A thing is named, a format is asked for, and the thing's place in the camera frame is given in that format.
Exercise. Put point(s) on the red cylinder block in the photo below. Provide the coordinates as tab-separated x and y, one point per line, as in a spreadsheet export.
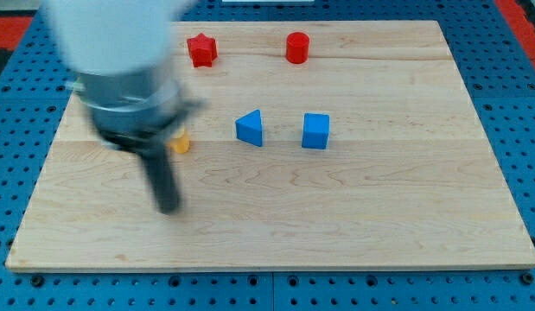
297	47

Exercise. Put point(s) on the blue cube block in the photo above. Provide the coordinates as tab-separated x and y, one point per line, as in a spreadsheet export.
316	128

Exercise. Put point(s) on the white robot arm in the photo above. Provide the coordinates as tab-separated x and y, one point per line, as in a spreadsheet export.
120	51

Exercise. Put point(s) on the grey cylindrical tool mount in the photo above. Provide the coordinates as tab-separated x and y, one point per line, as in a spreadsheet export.
137	111

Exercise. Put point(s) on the blue triangle block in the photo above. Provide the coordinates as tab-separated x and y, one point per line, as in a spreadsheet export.
249	128

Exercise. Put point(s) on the red star block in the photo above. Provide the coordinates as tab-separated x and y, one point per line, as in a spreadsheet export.
202	50

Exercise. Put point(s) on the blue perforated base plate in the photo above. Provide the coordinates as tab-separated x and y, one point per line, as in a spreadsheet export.
500	78

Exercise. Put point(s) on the yellow block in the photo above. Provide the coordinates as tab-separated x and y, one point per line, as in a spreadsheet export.
179	141

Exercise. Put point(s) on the wooden board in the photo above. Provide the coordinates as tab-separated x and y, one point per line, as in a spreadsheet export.
408	180

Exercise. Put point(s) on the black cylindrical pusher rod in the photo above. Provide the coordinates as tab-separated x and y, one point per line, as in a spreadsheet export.
161	178

